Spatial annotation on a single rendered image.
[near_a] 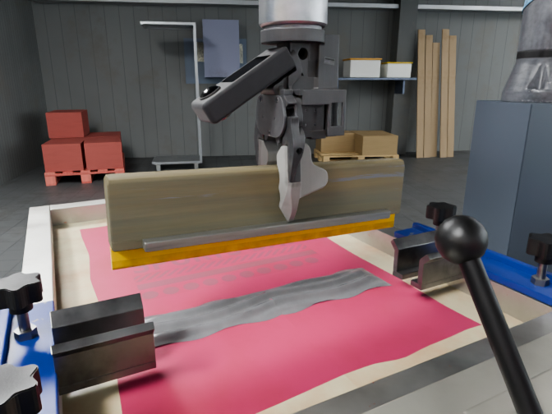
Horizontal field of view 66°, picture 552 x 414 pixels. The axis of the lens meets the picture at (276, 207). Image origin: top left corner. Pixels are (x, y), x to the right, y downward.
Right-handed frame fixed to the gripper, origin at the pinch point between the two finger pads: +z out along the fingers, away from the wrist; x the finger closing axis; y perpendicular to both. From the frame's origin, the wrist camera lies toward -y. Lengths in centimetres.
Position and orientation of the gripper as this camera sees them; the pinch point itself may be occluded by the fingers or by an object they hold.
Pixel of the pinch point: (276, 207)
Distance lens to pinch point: 52.1
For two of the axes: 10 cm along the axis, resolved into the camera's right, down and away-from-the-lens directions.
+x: -4.6, -2.5, 8.5
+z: 0.0, 9.6, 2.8
